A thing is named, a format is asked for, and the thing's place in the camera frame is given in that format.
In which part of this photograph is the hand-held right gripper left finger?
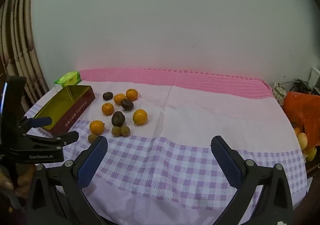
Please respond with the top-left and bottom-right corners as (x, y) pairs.
(25, 136), (110, 225)

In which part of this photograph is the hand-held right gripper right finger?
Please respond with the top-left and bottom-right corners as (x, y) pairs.
(211, 136), (293, 225)

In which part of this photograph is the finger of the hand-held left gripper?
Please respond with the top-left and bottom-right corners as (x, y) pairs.
(24, 116), (53, 132)
(21, 130), (79, 151)

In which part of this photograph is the red and gold tin box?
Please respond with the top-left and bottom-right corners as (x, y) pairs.
(33, 85), (95, 135)

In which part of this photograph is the orange mandarin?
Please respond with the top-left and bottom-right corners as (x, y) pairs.
(125, 89), (139, 101)
(114, 93), (127, 106)
(90, 120), (105, 135)
(101, 103), (115, 116)
(132, 109), (148, 126)

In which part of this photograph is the person's left hand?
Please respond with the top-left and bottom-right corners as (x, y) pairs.
(0, 165), (35, 199)

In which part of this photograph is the green tissue pack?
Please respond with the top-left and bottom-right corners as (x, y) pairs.
(54, 71), (82, 93)

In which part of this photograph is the beige patterned curtain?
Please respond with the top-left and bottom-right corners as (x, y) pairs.
(0, 0), (50, 116)

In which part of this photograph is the yellow fruit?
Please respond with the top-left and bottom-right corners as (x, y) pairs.
(297, 132), (308, 151)
(304, 146), (317, 162)

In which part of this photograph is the floral patterned pouch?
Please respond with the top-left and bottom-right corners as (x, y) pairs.
(272, 86), (287, 106)

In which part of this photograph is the orange plastic bag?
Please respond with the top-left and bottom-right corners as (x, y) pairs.
(282, 91), (320, 148)

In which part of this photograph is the white box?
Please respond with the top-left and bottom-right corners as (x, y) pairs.
(310, 66), (320, 91)

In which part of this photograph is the black cable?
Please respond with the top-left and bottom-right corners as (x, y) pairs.
(285, 79), (313, 94)

